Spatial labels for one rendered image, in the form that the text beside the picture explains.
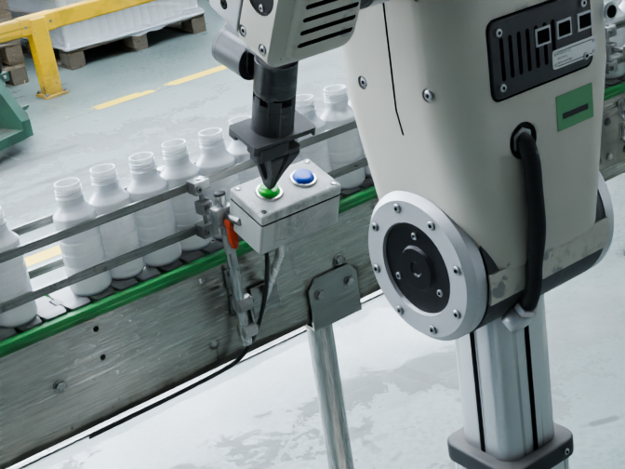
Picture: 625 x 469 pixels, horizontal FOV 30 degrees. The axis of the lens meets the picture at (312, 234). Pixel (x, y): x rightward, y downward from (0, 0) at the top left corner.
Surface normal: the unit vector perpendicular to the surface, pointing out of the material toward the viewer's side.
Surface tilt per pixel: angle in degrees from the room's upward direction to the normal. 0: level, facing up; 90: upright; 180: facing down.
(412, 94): 90
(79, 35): 90
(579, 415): 0
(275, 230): 110
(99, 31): 89
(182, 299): 90
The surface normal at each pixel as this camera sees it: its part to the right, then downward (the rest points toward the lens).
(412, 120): -0.75, 0.51
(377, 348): -0.14, -0.91
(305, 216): 0.61, 0.53
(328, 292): 0.60, 0.23
